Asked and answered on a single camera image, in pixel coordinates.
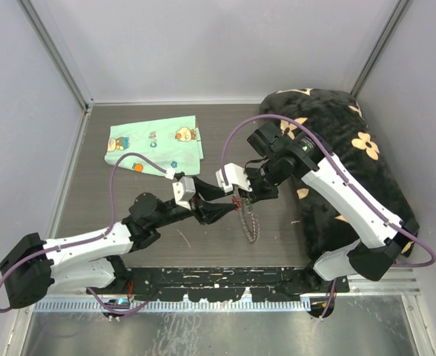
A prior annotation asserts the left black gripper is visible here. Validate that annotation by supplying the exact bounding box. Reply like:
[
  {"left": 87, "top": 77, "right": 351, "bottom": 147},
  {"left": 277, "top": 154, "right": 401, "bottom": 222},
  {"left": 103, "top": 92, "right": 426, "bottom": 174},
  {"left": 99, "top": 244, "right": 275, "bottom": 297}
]
[{"left": 152, "top": 177, "right": 237, "bottom": 229}]

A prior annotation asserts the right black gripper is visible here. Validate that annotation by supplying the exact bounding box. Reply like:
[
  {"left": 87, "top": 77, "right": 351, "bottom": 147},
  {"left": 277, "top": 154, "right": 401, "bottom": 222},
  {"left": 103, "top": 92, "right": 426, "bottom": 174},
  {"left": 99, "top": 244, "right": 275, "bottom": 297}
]
[{"left": 235, "top": 155, "right": 286, "bottom": 203}]

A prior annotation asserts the metal keyring disc with rings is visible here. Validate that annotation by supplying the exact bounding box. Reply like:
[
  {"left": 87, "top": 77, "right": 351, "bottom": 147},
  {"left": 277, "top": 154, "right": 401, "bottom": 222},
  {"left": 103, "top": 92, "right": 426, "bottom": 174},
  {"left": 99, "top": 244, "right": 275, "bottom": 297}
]
[{"left": 232, "top": 196, "right": 260, "bottom": 244}]

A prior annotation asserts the red key tag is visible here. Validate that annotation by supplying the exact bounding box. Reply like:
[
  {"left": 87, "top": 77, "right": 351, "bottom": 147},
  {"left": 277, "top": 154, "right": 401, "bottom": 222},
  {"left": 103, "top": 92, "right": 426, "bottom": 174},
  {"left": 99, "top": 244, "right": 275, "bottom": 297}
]
[{"left": 232, "top": 199, "right": 240, "bottom": 210}]

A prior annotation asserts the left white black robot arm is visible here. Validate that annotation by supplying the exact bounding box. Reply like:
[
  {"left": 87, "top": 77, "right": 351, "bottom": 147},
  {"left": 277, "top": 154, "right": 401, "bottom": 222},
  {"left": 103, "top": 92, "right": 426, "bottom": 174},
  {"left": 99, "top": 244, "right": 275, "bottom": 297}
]
[{"left": 0, "top": 176, "right": 236, "bottom": 309}]

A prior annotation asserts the green cartoon print cloth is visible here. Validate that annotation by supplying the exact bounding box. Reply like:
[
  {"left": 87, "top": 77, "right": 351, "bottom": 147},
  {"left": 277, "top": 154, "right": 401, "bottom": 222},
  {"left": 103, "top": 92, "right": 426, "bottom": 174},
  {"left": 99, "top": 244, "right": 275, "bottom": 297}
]
[{"left": 105, "top": 116, "right": 204, "bottom": 175}]

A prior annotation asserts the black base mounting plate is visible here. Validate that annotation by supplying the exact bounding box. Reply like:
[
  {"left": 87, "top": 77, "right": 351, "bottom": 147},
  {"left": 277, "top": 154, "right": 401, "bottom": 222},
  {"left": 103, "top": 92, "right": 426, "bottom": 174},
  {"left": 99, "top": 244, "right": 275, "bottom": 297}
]
[{"left": 94, "top": 267, "right": 331, "bottom": 303}]

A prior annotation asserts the black floral plush pillow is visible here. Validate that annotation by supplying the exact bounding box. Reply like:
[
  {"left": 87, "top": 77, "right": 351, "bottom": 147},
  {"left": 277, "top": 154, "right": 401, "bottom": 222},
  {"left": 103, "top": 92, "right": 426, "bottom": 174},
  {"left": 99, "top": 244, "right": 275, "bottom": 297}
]
[{"left": 259, "top": 88, "right": 415, "bottom": 259}]

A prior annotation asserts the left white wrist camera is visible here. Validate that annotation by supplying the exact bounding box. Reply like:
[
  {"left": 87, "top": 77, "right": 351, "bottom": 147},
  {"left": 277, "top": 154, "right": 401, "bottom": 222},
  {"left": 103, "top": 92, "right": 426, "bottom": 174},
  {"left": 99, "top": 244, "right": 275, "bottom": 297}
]
[{"left": 172, "top": 177, "right": 196, "bottom": 210}]

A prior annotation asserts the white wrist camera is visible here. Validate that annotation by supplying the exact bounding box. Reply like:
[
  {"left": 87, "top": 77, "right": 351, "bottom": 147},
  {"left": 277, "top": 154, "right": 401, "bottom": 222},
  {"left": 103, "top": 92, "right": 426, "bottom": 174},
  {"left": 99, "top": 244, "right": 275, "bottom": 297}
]
[
  {"left": 216, "top": 163, "right": 252, "bottom": 193},
  {"left": 172, "top": 177, "right": 196, "bottom": 210}
]

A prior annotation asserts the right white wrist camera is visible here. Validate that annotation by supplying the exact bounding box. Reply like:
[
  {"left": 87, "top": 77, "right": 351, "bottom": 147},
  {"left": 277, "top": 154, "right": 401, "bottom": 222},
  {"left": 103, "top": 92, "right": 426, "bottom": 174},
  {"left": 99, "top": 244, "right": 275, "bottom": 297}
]
[{"left": 216, "top": 163, "right": 252, "bottom": 193}]

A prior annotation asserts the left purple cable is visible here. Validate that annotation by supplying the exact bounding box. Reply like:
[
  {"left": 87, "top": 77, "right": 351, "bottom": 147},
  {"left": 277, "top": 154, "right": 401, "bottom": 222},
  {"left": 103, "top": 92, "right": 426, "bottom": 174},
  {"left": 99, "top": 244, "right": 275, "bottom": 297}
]
[{"left": 0, "top": 152, "right": 176, "bottom": 314}]

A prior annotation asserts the white slotted cable duct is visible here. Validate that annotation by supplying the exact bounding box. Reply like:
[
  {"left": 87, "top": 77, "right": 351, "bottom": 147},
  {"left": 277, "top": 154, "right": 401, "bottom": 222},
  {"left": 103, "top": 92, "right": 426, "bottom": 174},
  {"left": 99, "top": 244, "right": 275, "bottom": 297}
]
[{"left": 33, "top": 297, "right": 311, "bottom": 313}]

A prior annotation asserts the right aluminium frame post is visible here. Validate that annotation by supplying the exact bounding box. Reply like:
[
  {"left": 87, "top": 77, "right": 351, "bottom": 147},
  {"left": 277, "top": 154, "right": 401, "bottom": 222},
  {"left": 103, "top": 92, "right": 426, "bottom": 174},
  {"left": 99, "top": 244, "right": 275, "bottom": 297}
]
[{"left": 351, "top": 0, "right": 413, "bottom": 98}]

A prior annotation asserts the aluminium frame post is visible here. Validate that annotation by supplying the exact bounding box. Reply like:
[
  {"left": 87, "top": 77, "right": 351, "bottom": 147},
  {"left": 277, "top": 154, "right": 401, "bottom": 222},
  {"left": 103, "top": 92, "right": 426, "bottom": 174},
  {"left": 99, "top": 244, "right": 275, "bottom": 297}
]
[
  {"left": 18, "top": 0, "right": 94, "bottom": 111},
  {"left": 351, "top": 0, "right": 413, "bottom": 98}
]

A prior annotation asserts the left aluminium frame post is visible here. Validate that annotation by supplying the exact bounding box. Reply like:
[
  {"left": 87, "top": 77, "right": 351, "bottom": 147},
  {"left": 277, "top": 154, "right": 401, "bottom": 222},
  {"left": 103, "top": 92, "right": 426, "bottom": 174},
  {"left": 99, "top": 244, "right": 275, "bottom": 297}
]
[{"left": 18, "top": 0, "right": 94, "bottom": 111}]

